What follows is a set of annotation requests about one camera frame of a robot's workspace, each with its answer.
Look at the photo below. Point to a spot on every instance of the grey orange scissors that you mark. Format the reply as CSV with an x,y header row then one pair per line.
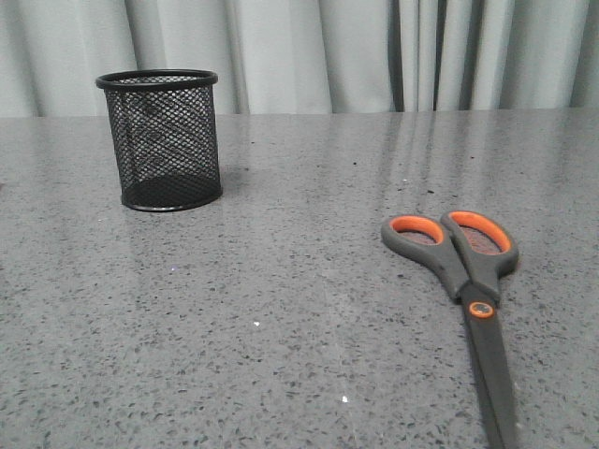
x,y
469,253

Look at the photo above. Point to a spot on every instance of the black mesh pen holder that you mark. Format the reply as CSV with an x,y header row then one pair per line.
x,y
162,123

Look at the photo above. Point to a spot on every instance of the grey curtain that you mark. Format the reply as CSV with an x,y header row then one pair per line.
x,y
306,56

